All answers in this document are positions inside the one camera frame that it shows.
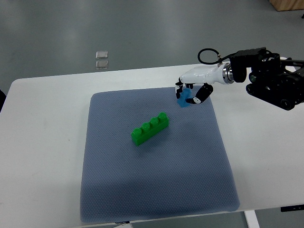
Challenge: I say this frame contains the dark object at left edge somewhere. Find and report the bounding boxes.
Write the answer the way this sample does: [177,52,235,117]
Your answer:
[0,90,7,111]

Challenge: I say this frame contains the upper metal floor plate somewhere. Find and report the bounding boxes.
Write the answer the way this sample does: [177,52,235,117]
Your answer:
[95,51,108,59]

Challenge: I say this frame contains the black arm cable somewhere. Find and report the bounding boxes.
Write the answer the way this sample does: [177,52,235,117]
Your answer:
[198,48,232,65]

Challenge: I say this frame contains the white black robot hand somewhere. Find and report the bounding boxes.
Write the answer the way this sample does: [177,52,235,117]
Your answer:
[175,63,235,104]

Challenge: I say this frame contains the long green block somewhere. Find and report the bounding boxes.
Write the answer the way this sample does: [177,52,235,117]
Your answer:
[131,112,169,146]

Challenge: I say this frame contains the white table leg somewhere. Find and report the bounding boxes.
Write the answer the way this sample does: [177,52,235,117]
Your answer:
[244,210,260,228]

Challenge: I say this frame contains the blue-grey mesh mat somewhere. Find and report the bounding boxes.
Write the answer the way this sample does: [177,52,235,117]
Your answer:
[80,87,240,223]

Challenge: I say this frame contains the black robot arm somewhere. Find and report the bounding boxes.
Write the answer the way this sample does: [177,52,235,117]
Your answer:
[229,47,304,111]

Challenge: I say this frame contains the black table control panel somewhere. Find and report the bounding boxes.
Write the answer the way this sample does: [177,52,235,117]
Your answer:
[280,205,304,212]

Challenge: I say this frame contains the wooden box corner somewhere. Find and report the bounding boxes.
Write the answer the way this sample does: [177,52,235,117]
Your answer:
[269,0,304,11]

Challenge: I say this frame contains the small blue block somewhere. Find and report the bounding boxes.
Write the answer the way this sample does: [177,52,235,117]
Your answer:
[177,88,191,108]

